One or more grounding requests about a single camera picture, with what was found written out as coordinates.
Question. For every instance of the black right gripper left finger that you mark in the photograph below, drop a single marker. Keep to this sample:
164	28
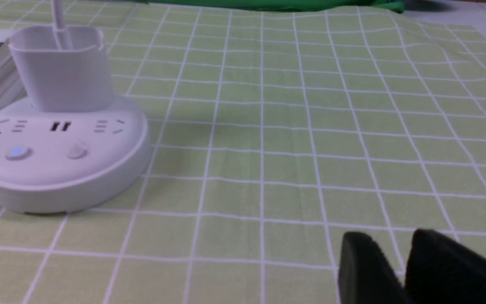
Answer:
365	275

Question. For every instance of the white desk lamp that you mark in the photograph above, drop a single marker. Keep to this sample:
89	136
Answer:
72	142

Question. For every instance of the green checkered tablecloth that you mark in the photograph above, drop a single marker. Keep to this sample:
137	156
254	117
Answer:
273	134

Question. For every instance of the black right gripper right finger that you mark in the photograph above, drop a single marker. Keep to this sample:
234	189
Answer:
442	271

